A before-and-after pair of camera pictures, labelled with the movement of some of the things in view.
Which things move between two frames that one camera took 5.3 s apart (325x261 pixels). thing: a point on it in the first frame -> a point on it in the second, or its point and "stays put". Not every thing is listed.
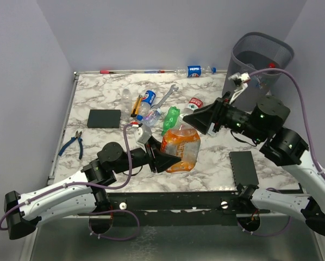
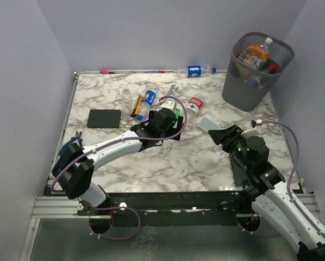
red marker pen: (154, 72) stays put
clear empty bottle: (126, 104) stays put
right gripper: (202, 118) -> (227, 136)
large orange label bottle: (182, 141) -> (255, 56)
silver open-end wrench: (172, 89) stays put
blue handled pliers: (80, 140) stays put
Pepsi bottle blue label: (148, 99) stays put
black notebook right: (243, 168) stays put
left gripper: (161, 161) -> (175, 131)
